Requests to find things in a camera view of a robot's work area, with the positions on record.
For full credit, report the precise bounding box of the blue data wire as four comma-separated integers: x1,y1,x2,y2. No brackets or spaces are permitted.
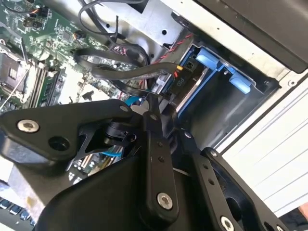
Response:
102,95,145,163

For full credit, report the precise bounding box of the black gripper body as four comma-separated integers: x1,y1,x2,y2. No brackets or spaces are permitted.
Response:
35,146,212,231

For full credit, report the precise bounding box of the black power wire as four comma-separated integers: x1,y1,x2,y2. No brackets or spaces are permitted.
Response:
73,48,194,98

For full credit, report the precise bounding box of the hard disk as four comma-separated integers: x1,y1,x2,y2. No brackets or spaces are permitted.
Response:
177,44,221,115

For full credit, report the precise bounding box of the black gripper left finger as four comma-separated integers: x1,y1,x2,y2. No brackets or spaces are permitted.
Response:
0,92,180,225

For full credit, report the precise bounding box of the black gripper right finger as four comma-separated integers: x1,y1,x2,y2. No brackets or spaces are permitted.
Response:
158,105,289,231

